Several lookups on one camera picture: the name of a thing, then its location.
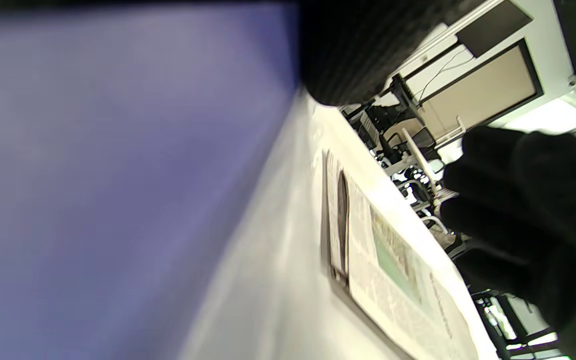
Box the person's right hand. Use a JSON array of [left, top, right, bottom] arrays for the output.
[[440, 125, 576, 360]]

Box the person's left hand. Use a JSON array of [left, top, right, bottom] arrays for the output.
[[298, 0, 489, 107]]

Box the newspaper with green photo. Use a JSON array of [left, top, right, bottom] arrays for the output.
[[343, 170, 489, 360]]

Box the newspaper with grey photo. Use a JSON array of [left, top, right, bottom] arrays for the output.
[[320, 149, 419, 360]]

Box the clear bag with blue edge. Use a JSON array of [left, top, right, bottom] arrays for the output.
[[0, 0, 303, 360]]

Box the black monitor stand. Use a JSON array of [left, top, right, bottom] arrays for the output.
[[368, 75, 435, 151]]

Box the beige door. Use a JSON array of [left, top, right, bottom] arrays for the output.
[[420, 40, 544, 146]]

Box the black wall monitor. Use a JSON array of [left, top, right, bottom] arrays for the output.
[[455, 0, 534, 58]]

